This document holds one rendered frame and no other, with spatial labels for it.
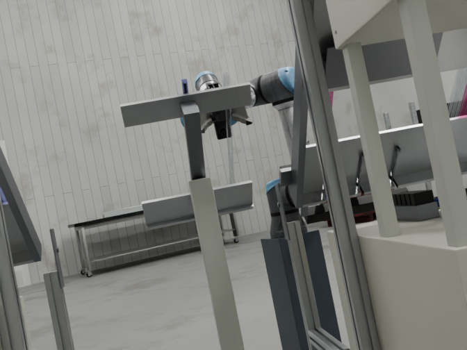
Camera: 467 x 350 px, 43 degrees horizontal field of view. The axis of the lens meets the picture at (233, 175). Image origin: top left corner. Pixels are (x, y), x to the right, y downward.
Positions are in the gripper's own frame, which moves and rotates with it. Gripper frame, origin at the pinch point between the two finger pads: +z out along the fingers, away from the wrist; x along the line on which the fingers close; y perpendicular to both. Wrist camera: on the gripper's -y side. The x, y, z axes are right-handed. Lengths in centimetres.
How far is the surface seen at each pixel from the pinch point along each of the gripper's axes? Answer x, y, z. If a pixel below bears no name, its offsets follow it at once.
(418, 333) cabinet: 17, -5, 82
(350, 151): 34.2, -9.9, 7.8
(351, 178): 35.8, -21.2, 5.1
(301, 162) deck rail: 17.8, -7.6, 12.4
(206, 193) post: -9.6, -10.6, 14.3
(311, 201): 22.1, -24.6, 7.5
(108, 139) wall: -79, -334, -707
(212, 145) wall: 86, -386, -722
